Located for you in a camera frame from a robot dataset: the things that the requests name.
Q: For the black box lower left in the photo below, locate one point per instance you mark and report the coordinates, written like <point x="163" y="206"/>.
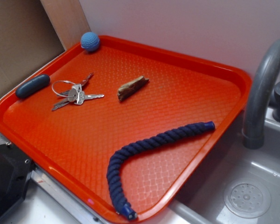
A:
<point x="15" y="173"/>

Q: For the brown wood piece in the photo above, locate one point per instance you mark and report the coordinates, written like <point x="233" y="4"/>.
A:
<point x="128" y="89"/>

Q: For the light wooden board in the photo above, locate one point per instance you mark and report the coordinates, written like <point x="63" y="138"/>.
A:
<point x="68" y="20"/>

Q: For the orange plastic tray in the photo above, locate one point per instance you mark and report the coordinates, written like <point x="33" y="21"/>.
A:
<point x="75" y="142"/>

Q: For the blue crocheted ball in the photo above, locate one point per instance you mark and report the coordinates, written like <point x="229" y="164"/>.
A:
<point x="90" y="41"/>

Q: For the grey sink basin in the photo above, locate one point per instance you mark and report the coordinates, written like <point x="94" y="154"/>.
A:
<point x="201" y="199"/>

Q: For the round sink drain strainer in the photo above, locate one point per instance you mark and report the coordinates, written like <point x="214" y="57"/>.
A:
<point x="247" y="198"/>

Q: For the silver key pointing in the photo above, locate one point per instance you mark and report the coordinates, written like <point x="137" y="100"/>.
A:
<point x="72" y="96"/>
<point x="80" y="85"/>
<point x="81" y="97"/>

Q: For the silver key pointing upper right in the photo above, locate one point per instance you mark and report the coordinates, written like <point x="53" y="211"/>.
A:
<point x="80" y="85"/>

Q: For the silver key pointing lower left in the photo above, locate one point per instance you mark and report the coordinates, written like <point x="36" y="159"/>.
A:
<point x="72" y="96"/>

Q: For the dark blue oval stone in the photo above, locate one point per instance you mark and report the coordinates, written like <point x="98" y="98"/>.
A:
<point x="32" y="86"/>

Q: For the grey curved faucet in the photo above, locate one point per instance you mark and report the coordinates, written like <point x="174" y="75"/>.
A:
<point x="261" y="93"/>

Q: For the brown cardboard panel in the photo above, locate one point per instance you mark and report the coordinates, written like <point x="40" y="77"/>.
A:
<point x="27" y="41"/>

